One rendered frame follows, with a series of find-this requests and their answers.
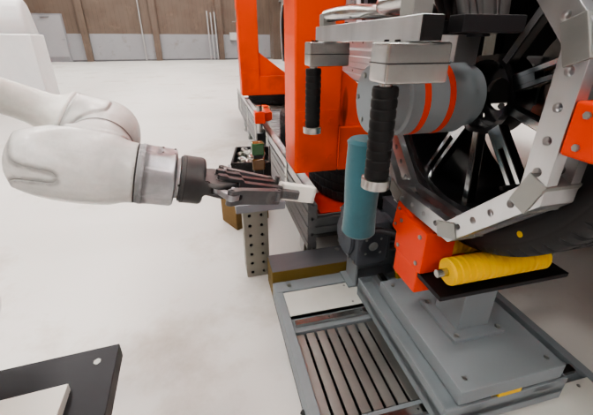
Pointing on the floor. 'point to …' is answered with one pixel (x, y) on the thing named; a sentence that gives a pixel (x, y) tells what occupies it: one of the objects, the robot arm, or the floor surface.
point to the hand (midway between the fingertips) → (296, 192)
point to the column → (256, 242)
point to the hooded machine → (24, 48)
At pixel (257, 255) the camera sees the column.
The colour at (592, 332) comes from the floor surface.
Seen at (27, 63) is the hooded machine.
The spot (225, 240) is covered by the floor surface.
